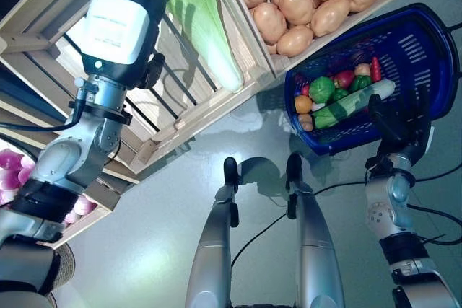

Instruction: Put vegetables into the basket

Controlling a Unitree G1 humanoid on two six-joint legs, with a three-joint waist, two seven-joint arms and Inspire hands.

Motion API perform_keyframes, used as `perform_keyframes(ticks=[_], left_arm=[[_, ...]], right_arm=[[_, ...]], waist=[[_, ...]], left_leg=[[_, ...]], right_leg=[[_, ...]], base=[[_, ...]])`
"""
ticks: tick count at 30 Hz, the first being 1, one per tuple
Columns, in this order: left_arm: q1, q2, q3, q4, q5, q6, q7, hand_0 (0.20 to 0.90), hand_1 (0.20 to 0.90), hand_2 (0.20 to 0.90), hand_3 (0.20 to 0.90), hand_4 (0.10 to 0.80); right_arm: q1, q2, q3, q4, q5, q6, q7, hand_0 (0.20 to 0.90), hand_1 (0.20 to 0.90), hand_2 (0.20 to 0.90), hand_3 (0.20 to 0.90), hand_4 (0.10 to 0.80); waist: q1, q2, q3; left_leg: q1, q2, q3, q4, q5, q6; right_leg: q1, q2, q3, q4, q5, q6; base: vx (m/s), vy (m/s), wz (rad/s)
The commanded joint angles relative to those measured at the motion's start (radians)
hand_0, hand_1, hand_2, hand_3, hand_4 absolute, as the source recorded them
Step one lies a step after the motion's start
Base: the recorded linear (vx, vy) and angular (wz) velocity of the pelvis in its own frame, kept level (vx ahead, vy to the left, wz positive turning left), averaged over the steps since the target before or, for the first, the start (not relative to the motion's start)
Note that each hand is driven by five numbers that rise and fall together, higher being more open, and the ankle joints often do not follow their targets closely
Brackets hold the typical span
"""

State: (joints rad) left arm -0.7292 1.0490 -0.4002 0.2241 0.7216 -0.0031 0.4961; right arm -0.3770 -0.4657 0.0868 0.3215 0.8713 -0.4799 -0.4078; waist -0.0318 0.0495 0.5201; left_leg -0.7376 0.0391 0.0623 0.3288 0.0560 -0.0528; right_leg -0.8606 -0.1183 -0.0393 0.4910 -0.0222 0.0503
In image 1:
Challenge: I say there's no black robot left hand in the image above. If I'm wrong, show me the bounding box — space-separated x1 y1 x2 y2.
66 0 180 89

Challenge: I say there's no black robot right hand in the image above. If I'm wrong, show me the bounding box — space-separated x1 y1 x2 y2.
367 93 434 159

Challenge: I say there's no blue plastic shopping basket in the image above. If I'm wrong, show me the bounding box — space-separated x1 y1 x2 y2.
284 3 459 156

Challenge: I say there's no red carrot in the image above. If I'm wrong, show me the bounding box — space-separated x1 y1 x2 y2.
370 56 382 82

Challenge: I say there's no small brown potato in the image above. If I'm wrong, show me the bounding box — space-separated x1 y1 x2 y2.
297 113 313 132

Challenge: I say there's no orange fruit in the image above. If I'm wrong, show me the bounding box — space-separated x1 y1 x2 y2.
294 94 313 114

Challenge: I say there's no black robot right foot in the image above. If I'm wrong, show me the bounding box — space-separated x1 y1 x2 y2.
285 151 303 183

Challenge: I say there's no black robot foot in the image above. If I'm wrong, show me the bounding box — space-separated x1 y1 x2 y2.
285 151 303 183
222 156 240 186

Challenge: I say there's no wooden slat cabbage crate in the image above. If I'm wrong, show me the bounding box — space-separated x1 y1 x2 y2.
0 0 279 175

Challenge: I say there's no wooden slat potato crate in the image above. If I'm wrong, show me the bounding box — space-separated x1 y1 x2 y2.
207 0 448 78

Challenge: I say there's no wooden slat turnip crate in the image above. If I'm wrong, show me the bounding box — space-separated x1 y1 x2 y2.
0 134 122 251

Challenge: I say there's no black robot left foot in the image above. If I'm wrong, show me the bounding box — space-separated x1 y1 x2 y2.
222 156 240 186

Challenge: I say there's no silver robot left leg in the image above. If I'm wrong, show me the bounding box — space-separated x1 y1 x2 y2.
185 177 240 308

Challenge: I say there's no brown woven fabric cover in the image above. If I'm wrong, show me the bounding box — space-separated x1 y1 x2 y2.
45 242 77 300

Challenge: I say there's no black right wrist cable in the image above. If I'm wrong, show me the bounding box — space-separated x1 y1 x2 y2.
406 203 462 232

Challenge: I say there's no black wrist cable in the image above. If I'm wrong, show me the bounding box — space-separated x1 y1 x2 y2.
406 203 462 232
0 80 91 132

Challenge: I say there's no black floor cable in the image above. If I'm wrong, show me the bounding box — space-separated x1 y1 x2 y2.
310 176 367 197
230 211 289 265

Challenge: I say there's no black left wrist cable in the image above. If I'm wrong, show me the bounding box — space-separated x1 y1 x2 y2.
0 80 91 132

